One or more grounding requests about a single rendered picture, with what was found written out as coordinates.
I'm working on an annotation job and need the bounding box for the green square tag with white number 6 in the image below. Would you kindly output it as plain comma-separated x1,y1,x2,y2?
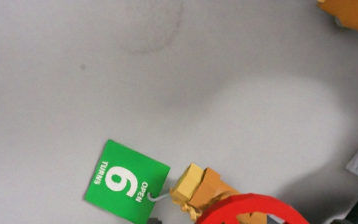
84,139,201,224

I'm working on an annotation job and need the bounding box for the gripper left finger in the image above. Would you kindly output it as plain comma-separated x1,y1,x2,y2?
146,218,162,224

